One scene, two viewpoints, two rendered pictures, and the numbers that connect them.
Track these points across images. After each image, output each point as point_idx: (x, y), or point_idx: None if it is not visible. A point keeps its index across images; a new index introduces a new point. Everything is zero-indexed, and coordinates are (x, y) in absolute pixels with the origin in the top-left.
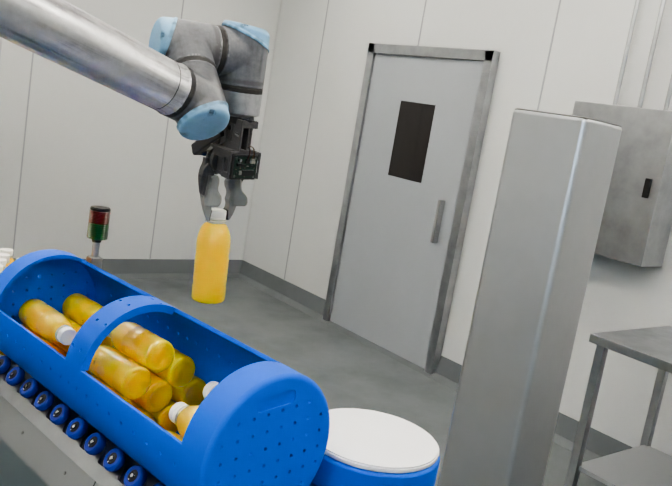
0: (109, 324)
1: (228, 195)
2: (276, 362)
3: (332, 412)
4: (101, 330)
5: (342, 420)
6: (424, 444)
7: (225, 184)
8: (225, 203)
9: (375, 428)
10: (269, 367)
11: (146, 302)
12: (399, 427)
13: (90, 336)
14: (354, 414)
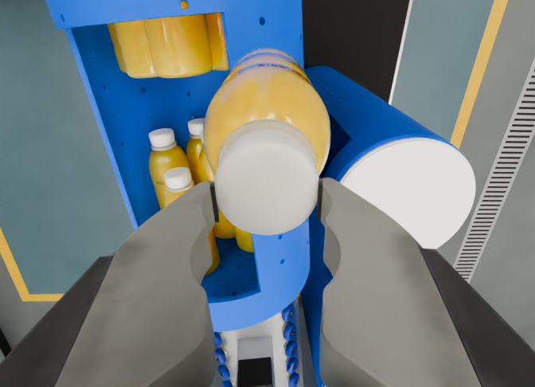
0: (68, 27)
1: (334, 264)
2: (247, 298)
3: (411, 148)
4: (60, 24)
5: (404, 170)
6: (434, 237)
7: (322, 318)
8: (330, 202)
9: (420, 197)
10: (221, 316)
11: None
12: (448, 203)
13: (48, 6)
14: (432, 161)
